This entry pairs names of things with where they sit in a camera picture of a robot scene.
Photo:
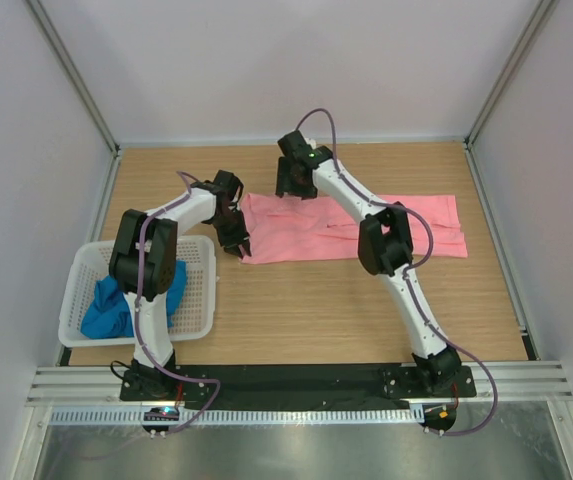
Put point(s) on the aluminium frame post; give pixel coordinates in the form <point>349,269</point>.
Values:
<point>525,41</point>
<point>70,70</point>

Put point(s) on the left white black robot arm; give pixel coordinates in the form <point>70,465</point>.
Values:
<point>143,263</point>

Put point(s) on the pink t shirt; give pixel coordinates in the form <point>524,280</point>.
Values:
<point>290,229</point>

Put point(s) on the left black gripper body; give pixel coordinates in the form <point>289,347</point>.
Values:
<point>230,228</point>

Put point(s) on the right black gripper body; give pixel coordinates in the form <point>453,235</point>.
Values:
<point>294,184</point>

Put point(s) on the left aluminium frame post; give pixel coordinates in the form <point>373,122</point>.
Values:
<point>70,70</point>

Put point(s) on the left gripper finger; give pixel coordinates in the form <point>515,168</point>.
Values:
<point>244,246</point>
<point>234,249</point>

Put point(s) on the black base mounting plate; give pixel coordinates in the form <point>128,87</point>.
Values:
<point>294,388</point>

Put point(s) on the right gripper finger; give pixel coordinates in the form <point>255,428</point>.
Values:
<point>284,177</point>
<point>307,192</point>

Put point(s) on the right aluminium frame post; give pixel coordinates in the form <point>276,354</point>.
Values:
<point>525,41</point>

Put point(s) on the white perforated plastic basket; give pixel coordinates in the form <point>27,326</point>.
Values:
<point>193,319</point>

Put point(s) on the aluminium front rail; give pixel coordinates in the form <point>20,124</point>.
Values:
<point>515,381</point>

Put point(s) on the white slotted cable duct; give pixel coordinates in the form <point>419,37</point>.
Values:
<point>165,416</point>

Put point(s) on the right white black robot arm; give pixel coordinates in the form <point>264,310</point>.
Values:
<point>385,249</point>

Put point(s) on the blue t shirt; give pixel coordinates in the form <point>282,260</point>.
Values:
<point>108,315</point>

